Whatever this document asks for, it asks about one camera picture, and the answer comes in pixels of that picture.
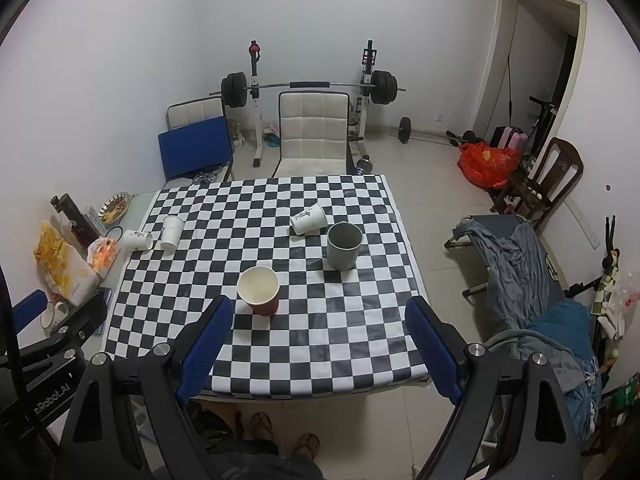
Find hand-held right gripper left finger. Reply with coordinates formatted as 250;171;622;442
51;295;236;480

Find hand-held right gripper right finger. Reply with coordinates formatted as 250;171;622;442
405;296;587;480

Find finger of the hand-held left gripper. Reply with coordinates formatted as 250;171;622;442
11;290;49;335
30;287;109;368

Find white printed paper cup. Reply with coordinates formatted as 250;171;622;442
121;229;154;252
160;215;185;253
290;203;328;236

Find red paper cup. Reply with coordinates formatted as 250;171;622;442
237;266;281;316

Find white bowl with dark rim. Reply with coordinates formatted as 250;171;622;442
39;302;69;334

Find yellow and white snack bag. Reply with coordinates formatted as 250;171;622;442
33;220;99;306

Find orange snack packet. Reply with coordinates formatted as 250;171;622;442
87;236;124;281

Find black and white checkered tablecloth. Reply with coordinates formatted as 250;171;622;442
101;174;431;400

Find person's left foot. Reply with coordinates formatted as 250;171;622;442
249;411;274;442

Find person's foot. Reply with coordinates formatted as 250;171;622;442
292;433;321;461
249;411;274;442

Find dark bottle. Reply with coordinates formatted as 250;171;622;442
49;194;104;251

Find folding cot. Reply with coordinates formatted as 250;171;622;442
444;214;568;302

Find decorated plate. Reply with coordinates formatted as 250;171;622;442
97;191;132;225

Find grey blanket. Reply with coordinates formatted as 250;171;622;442
452;218;568;333

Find person's dark shorts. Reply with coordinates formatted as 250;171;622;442
204;439;327;480

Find teal cloth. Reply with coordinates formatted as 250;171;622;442
487;300;604;442

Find grey mug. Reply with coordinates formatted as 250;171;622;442
326;222;364;272

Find person's right foot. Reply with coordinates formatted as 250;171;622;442
292;433;321;461

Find red plastic bag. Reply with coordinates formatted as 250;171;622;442
458;142;524;190

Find white power strip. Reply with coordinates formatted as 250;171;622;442
564;197;601;250

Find blue board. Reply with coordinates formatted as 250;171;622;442
158;116;235;181

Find white plastic bag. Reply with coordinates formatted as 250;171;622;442
592;270;640;341

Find black stand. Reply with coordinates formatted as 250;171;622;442
565;215;640;361

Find dark wooden chair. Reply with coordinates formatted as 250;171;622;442
488;137;585;232

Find small barbell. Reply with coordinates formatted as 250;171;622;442
398;116;476;147

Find pink suitcase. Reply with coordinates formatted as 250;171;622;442
492;126;530;151

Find white padded chair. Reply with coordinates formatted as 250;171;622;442
272;90;351;179
166;97;227;132

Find white barbell rack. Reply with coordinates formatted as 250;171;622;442
245;39;382;169

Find black scooter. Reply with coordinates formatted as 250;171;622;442
525;96;558;157

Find barbell with black plates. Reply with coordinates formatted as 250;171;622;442
209;70;407;109

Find door frame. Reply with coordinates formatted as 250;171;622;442
472;0;588;142

